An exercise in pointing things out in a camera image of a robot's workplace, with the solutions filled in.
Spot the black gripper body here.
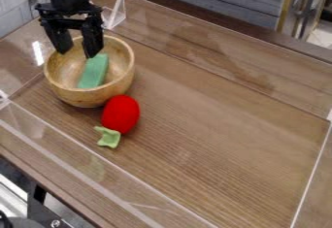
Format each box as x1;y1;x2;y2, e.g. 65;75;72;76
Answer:
35;3;104;32

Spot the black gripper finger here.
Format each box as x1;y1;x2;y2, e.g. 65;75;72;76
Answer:
82;18;105;58
42;21;73;54

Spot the green rectangular stick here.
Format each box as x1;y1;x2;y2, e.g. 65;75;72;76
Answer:
78;53;109;88

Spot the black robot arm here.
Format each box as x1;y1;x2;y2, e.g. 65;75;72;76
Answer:
35;0;105;58

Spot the brown wooden bowl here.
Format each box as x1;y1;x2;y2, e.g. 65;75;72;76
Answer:
45;36;136;108

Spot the clear acrylic stand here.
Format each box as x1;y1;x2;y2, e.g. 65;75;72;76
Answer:
102;0;126;30

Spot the red plush strawberry toy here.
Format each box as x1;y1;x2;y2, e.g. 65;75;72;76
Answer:
96;95;141;148

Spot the black table leg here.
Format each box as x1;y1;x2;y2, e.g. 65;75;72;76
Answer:
27;182;47;220

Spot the gold metal chair frame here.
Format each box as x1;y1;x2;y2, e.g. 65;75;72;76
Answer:
276;0;327;41

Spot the black cable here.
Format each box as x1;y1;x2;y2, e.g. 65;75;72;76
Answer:
0;211;15;228

